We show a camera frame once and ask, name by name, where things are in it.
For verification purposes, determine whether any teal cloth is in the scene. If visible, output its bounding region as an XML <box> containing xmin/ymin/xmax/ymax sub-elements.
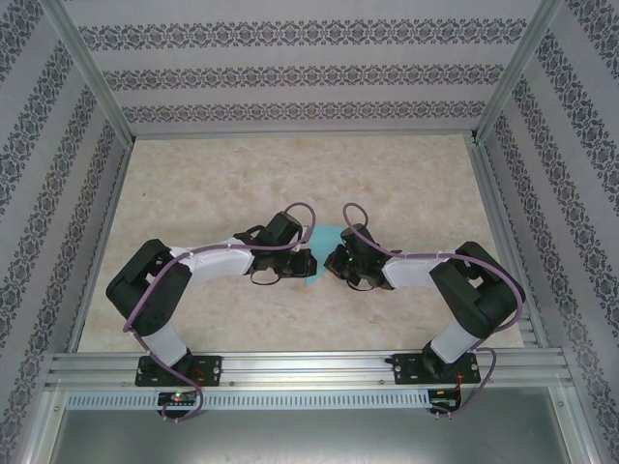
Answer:
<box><xmin>303</xmin><ymin>224</ymin><xmax>346</xmax><ymax>287</ymax></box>

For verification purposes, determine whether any left circuit board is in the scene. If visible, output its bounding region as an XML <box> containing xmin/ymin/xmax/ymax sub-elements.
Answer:
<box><xmin>158</xmin><ymin>391</ymin><xmax>197</xmax><ymax>407</ymax></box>

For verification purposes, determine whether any thin black right cable loop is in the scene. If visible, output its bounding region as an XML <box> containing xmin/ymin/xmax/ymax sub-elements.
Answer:
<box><xmin>347</xmin><ymin>277</ymin><xmax>383</xmax><ymax>293</ymax></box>

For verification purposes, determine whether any aluminium mounting rail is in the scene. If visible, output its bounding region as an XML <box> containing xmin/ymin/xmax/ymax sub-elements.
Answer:
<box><xmin>45</xmin><ymin>350</ymin><xmax>572</xmax><ymax>391</ymax></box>

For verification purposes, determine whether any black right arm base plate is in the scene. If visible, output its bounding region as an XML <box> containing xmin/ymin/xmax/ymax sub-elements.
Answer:
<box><xmin>392</xmin><ymin>352</ymin><xmax>481</xmax><ymax>387</ymax></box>

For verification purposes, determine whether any aluminium frame crossbar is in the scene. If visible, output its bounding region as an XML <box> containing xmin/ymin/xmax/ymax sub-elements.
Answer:
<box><xmin>130</xmin><ymin>128</ymin><xmax>480</xmax><ymax>141</ymax></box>

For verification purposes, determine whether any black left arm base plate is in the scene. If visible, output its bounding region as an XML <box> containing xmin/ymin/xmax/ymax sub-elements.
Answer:
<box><xmin>134</xmin><ymin>356</ymin><xmax>223</xmax><ymax>388</ymax></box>

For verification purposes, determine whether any slotted white cable duct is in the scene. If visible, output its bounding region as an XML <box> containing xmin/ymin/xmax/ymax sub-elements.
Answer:
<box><xmin>65</xmin><ymin>390</ymin><xmax>431</xmax><ymax>410</ymax></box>

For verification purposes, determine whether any aluminium side rail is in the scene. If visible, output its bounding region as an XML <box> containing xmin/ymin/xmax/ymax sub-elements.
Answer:
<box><xmin>67</xmin><ymin>137</ymin><xmax>136</xmax><ymax>353</ymax></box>
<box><xmin>468</xmin><ymin>137</ymin><xmax>551</xmax><ymax>350</ymax></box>

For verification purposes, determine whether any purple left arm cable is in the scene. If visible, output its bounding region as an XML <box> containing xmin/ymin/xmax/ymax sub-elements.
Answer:
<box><xmin>124</xmin><ymin>201</ymin><xmax>318</xmax><ymax>424</ymax></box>

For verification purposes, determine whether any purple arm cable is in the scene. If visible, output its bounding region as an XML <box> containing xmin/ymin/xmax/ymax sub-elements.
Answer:
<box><xmin>341</xmin><ymin>202</ymin><xmax>527</xmax><ymax>422</ymax></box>
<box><xmin>124</xmin><ymin>201</ymin><xmax>318</xmax><ymax>424</ymax></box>

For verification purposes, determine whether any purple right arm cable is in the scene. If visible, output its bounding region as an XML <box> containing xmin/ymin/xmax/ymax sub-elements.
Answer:
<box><xmin>341</xmin><ymin>202</ymin><xmax>527</xmax><ymax>422</ymax></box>

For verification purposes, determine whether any aluminium frame post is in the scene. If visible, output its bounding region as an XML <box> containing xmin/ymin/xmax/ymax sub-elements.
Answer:
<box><xmin>473</xmin><ymin>0</ymin><xmax>567</xmax><ymax>144</ymax></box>
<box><xmin>44</xmin><ymin>0</ymin><xmax>136</xmax><ymax>144</ymax></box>

